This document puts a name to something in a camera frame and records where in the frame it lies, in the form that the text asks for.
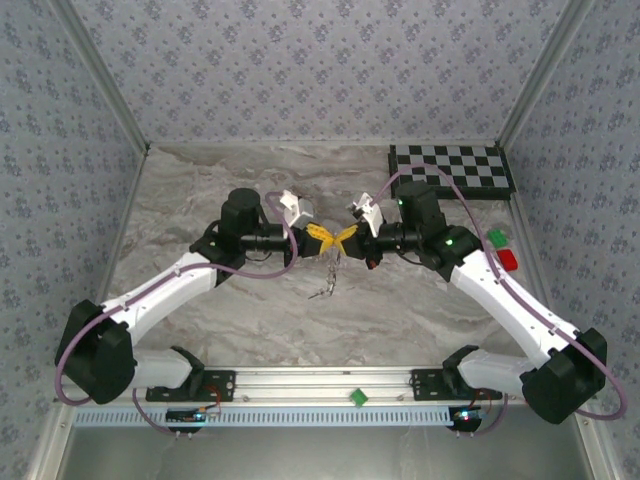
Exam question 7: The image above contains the aluminium mounting rail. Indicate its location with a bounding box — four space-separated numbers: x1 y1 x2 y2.
54 366 599 405

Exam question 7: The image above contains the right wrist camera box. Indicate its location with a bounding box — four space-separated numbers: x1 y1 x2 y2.
349 192 385 239

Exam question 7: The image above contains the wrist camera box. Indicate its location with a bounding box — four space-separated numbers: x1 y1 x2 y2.
278 188 316 230
349 192 385 239

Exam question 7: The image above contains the white slotted cable duct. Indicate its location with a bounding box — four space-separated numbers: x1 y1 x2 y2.
73 405 457 428

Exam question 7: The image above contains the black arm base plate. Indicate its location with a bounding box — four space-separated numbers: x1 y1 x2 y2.
409 368 504 401
144 368 237 404

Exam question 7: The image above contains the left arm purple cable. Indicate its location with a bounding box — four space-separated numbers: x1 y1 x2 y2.
53 190 301 439

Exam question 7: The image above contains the black grey checkerboard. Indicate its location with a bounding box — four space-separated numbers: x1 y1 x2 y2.
388 144 517 201

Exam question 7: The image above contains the small circuit board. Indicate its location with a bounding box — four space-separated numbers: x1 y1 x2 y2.
448 405 485 432
165 407 209 427

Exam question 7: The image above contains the aluminium frame post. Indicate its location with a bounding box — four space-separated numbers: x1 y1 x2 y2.
49 0 152 154
498 0 597 147

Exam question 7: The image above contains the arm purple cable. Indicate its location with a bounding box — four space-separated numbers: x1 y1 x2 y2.
53 190 301 439
368 163 629 439

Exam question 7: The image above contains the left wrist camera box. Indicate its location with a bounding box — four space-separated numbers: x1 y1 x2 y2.
278 188 316 230

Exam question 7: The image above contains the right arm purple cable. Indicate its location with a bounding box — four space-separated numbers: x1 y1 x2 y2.
368 163 629 439

